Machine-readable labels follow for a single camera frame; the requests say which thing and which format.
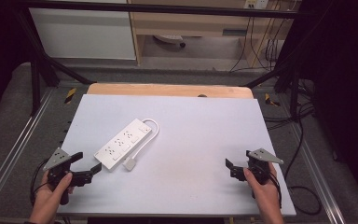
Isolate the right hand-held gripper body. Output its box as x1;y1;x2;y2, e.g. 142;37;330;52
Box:
245;147;284;185

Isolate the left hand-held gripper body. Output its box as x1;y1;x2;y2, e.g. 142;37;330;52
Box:
42;147;75;206

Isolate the person's right hand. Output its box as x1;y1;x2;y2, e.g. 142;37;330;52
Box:
242;161;282;216

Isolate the person's left hand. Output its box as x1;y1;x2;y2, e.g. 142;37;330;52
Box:
31;172;76;217

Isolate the white power strip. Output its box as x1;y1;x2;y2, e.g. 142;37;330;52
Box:
93;118;154;173

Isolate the white flat plug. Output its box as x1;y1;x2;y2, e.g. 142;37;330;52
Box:
122;156;138;172

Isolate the yellow black striped tape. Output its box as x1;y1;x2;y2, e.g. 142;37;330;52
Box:
264;92;282;107
63;87;77;105

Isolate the wooden board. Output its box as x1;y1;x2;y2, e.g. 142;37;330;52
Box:
86;82;255;100

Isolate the black curtain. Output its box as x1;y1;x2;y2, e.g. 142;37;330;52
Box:
0;0;32;125
295;0;358;213

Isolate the white cabinet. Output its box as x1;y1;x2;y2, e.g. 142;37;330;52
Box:
28;7;137;61

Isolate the white chair base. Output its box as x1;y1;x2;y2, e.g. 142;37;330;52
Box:
153;34;187;49

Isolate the light wooden desk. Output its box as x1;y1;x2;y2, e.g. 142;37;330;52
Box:
127;0;295;67

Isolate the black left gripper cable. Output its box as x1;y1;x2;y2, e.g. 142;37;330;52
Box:
29;158;50;207

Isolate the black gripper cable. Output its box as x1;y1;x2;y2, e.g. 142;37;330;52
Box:
268;171;283;209
29;158;50;207

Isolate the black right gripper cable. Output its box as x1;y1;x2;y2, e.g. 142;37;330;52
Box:
268;171;283;209

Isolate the long black floor cable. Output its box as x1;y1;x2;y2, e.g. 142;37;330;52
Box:
283;119;323;217

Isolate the aluminium floor rail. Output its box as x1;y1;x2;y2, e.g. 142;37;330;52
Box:
0;89;55;213
292;122;347;224

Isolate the bundle of black floor cables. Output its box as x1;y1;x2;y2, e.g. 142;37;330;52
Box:
262;78;316;132

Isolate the white power strip cable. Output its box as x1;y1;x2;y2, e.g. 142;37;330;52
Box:
130;118;160;162

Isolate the bundle of hanging black cables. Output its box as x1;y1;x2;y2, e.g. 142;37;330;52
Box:
228;15;290;73

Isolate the white wall socket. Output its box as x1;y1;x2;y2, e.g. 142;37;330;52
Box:
243;0;270;10

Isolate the black metal frame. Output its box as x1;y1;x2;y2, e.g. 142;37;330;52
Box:
11;0;312;118

